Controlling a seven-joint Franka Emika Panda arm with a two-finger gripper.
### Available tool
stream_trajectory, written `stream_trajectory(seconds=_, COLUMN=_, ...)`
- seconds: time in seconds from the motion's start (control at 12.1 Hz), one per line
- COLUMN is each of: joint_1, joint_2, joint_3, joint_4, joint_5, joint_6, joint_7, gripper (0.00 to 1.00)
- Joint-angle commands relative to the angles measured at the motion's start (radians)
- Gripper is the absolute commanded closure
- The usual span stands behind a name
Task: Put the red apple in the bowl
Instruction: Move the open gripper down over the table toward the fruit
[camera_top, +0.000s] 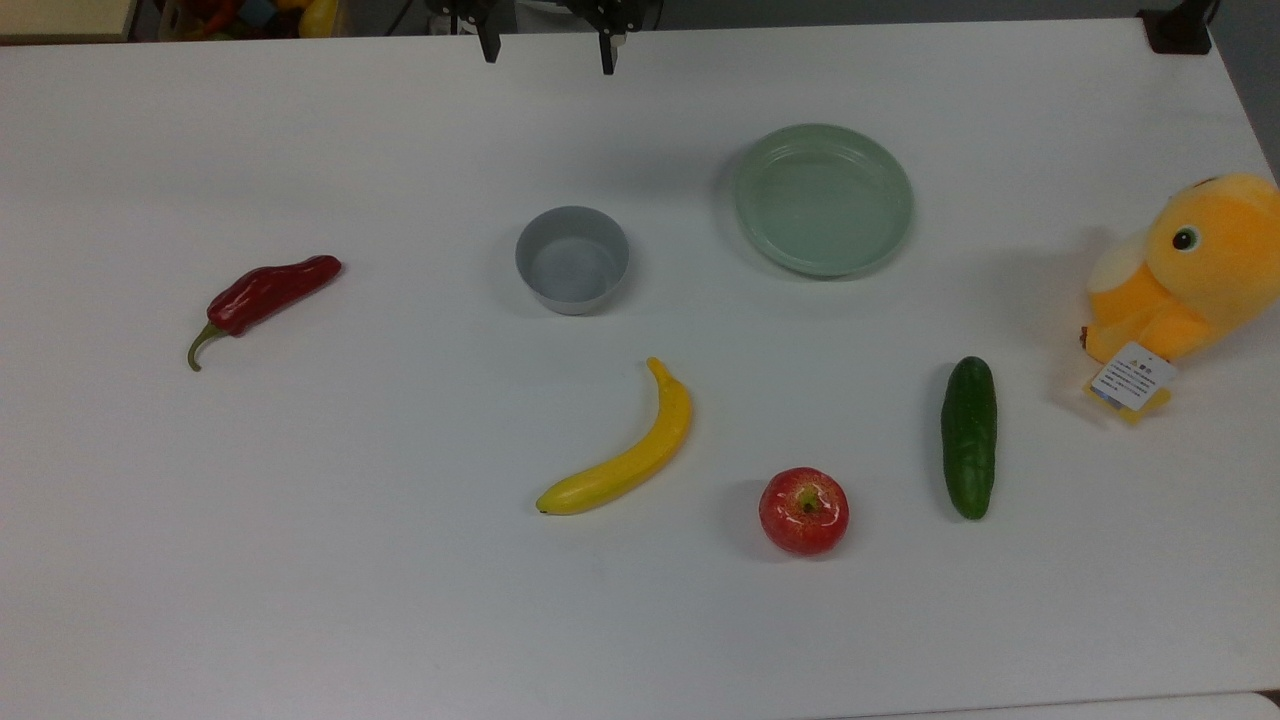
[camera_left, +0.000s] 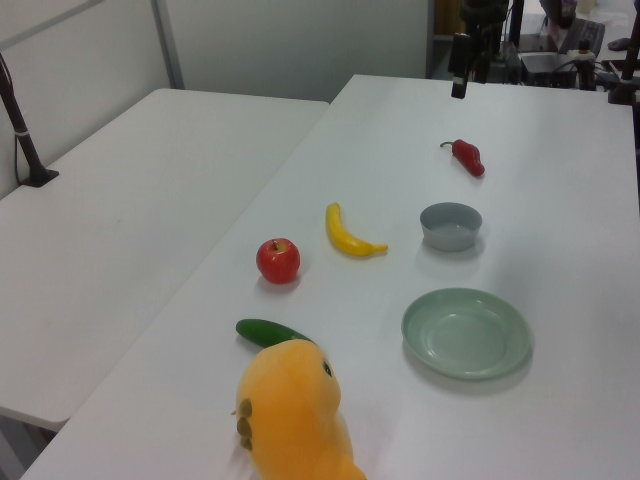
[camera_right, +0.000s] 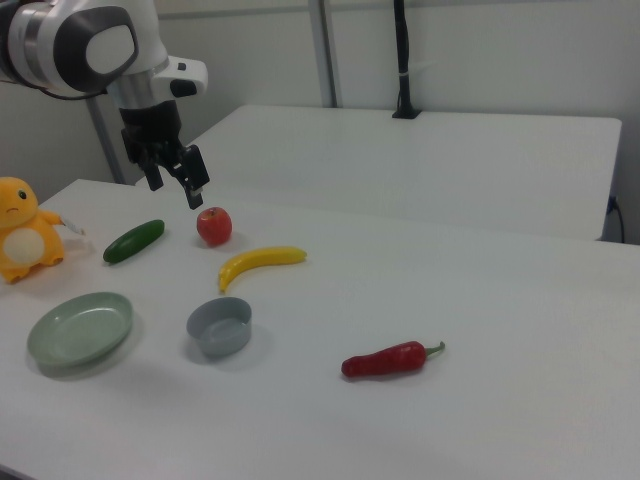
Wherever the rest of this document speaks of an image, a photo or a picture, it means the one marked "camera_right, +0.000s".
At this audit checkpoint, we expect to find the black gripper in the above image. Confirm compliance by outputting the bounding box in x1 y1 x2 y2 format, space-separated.
118 98 211 211

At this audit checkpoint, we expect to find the red apple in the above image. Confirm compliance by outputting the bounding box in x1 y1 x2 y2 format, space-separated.
195 206 234 248

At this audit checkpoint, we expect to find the grey bowl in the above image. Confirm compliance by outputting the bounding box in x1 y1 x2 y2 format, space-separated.
186 296 253 358

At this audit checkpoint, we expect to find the green cucumber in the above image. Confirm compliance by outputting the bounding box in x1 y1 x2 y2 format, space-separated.
102 219 166 265

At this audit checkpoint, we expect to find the white toy tag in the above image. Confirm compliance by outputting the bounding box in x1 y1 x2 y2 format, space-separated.
58 215 94 256

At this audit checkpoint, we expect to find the yellow banana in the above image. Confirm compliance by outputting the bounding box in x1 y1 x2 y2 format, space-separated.
217 245 309 295

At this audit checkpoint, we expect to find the yellow plush toy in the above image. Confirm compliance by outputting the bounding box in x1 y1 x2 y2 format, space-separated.
0 176 67 286

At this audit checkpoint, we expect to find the green plate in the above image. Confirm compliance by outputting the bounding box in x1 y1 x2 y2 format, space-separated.
26 292 136 372

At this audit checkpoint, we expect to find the white side table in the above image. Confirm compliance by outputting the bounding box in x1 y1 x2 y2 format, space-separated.
183 103 624 242

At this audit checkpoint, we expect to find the black pole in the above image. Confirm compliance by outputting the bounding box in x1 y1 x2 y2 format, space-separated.
392 0 413 114

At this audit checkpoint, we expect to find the red chili pepper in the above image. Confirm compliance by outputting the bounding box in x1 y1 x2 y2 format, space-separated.
341 340 447 380

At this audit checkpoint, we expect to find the grey frame post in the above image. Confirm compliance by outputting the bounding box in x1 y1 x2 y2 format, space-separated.
87 94 127 186

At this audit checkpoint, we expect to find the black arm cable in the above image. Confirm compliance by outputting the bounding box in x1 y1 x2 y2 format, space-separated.
0 74 109 100

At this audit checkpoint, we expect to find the aluminium partition post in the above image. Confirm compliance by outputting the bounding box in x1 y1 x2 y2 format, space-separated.
306 0 344 108

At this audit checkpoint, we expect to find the black wall cable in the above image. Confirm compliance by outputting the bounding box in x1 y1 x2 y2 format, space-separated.
606 196 627 244

